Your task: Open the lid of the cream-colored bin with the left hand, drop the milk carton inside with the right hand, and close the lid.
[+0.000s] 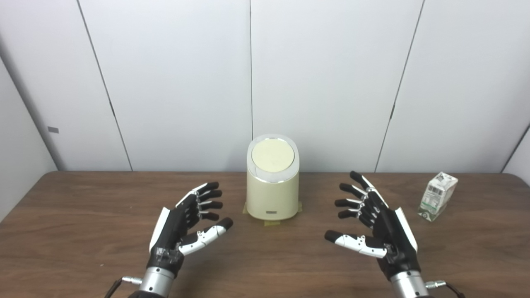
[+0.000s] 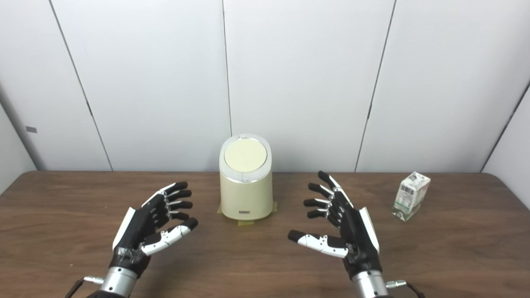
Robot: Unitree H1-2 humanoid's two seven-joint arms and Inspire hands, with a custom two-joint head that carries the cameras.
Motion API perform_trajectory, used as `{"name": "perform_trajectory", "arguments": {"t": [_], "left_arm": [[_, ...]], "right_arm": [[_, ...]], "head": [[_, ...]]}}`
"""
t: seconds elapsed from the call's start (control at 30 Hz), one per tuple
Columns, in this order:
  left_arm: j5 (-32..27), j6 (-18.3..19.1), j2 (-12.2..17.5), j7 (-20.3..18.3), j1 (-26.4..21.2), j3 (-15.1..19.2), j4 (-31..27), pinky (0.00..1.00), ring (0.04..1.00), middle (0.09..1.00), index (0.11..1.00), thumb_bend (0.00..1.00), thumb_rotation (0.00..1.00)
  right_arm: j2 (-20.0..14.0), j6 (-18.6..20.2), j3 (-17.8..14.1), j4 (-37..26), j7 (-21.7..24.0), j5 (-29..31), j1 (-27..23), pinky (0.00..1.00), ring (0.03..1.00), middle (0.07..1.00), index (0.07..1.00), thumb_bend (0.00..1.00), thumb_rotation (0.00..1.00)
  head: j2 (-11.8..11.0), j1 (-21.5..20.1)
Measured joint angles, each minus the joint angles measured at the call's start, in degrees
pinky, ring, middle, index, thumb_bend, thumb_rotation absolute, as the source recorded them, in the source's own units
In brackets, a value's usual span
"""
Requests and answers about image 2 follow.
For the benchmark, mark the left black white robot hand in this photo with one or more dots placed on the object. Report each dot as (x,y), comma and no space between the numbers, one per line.
(136,225)

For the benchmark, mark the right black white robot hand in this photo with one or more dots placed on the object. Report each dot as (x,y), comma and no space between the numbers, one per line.
(358,236)

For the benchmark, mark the white green milk carton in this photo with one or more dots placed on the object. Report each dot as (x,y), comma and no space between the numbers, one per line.
(410,196)

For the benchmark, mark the cream-colored lidded bin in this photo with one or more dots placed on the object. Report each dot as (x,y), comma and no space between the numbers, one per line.
(246,194)

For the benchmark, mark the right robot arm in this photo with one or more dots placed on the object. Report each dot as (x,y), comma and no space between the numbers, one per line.
(370,285)

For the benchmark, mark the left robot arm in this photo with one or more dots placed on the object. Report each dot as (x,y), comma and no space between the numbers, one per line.
(118,283)

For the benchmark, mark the small gray wall tag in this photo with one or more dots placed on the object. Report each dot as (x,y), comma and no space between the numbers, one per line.
(31,129)

